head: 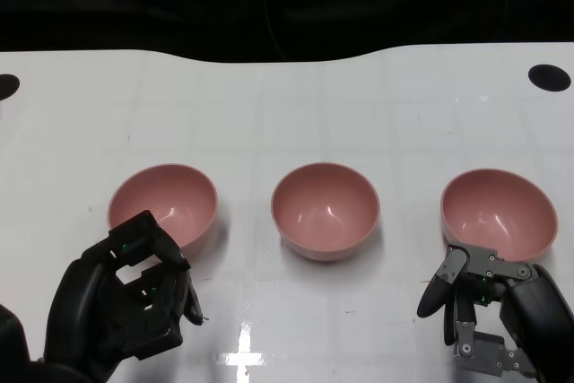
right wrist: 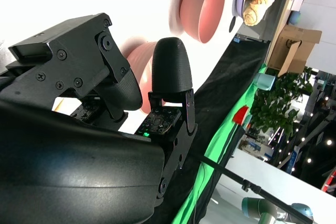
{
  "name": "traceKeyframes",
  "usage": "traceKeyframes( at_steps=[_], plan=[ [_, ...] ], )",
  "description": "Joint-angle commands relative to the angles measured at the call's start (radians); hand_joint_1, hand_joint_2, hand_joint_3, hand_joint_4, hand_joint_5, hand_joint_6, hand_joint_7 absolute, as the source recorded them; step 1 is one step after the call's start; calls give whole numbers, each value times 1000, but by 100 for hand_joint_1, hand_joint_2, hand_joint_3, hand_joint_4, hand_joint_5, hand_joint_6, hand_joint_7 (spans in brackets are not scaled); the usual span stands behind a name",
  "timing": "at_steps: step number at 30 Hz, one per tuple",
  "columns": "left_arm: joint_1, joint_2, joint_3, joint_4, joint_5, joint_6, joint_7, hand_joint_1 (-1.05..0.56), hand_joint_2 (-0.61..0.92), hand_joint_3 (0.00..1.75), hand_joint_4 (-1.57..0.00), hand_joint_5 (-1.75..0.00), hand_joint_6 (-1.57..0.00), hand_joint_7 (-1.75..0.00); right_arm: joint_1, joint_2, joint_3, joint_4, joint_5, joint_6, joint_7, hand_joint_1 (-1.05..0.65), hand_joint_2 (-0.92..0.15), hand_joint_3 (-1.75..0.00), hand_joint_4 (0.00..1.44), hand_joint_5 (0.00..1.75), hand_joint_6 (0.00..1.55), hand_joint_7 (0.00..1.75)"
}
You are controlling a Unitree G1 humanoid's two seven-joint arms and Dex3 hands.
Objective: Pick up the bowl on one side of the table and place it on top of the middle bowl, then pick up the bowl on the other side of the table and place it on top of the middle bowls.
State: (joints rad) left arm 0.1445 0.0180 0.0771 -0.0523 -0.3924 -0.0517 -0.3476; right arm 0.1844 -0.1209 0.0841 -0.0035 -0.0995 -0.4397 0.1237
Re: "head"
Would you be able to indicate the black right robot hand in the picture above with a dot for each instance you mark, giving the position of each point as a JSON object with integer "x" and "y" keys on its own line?
{"x": 533, "y": 302}

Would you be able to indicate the pink plastic bowl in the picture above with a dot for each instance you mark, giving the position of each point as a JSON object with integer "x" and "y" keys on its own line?
{"x": 170, "y": 194}
{"x": 325, "y": 208}
{"x": 498, "y": 208}

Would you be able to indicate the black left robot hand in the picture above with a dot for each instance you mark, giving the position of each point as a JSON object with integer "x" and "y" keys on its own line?
{"x": 89, "y": 302}

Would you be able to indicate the black round table grommet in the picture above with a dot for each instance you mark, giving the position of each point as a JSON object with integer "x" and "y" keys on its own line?
{"x": 549, "y": 78}
{"x": 8, "y": 86}

